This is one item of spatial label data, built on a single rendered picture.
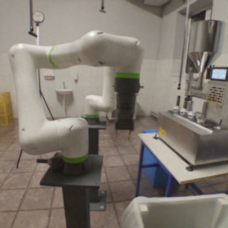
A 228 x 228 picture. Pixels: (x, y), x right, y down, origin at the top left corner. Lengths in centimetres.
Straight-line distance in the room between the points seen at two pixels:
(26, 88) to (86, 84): 400
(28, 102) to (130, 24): 460
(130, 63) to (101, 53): 12
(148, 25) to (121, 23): 84
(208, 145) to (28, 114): 108
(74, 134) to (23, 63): 38
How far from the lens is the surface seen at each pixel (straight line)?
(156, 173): 204
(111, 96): 125
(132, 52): 53
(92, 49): 46
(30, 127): 65
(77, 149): 70
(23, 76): 75
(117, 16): 502
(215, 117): 132
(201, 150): 119
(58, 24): 485
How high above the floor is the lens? 138
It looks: 15 degrees down
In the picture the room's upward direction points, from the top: 3 degrees clockwise
